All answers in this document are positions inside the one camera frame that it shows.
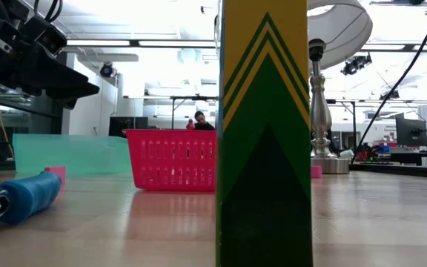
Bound black ceiling spotlight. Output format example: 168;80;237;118
379;89;400;101
99;62;115;79

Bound blue-handled pliers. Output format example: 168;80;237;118
0;170;63;253

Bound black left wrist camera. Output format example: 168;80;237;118
21;15;68;57

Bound yellow hanging cable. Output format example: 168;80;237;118
0;80;16;159

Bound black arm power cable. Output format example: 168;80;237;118
350;0;427;165

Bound black computer monitor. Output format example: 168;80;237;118
395;117;427;148

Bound black background table frame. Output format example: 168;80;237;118
124;95;219;131

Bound green yellow crayon box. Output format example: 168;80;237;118
215;0;314;267

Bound person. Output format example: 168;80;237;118
193;110;216;131

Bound silver table lamp white shade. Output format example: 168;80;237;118
307;0;374;175

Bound fluorescent ceiling light strip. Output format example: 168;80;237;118
361;43;427;52
66;39;217;47

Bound red plastic basket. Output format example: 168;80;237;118
123;128;218;193

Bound red background equipment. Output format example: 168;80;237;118
356;142;391;162

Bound green translucent plastic tray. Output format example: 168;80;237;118
12;133;132;176

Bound black desk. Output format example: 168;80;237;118
389;151;427;167

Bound black ceiling camera rig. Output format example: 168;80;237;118
341;53;373;76

